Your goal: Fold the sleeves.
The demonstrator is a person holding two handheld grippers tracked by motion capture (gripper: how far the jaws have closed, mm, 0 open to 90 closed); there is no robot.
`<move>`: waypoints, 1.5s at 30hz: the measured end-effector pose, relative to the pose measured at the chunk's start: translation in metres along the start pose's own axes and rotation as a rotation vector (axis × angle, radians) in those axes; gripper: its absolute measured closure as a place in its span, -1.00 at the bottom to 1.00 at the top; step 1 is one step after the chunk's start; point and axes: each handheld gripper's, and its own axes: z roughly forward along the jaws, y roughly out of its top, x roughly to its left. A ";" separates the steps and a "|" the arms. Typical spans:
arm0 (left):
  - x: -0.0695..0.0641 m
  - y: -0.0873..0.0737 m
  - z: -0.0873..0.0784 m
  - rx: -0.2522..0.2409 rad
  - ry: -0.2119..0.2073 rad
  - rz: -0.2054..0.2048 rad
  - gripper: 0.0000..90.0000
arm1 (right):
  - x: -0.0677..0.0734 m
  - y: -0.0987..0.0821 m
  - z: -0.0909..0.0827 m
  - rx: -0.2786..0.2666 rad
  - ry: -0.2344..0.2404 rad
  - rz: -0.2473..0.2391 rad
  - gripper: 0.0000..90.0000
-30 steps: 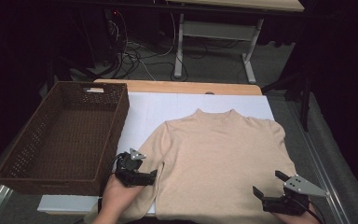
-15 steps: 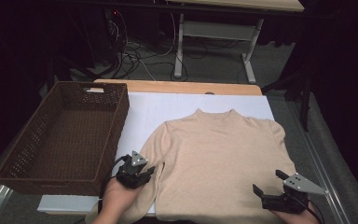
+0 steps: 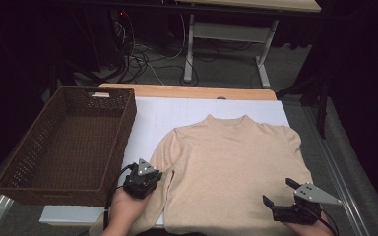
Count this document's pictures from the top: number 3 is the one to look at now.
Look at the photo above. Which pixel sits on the beige knit sweater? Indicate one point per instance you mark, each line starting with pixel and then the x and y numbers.
pixel 226 170

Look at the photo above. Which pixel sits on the black floor stand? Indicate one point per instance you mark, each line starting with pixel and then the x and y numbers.
pixel 321 108

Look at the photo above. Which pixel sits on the person's right hand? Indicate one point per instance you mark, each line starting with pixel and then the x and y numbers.
pixel 308 229

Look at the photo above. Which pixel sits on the long aluminium rail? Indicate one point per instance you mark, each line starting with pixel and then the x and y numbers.
pixel 334 170

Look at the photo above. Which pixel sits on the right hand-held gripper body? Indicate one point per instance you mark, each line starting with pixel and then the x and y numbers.
pixel 308 203

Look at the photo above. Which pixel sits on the brown woven basket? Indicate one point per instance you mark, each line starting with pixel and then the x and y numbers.
pixel 78 147

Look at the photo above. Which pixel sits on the person's left hand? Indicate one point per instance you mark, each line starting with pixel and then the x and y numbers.
pixel 126 209

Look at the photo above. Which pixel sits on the desk with white metal legs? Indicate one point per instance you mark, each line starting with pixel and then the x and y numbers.
pixel 229 32

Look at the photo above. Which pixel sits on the black computer tower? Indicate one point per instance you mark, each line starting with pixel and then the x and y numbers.
pixel 121 29

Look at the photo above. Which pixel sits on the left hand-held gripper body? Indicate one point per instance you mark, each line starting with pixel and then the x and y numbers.
pixel 142 182

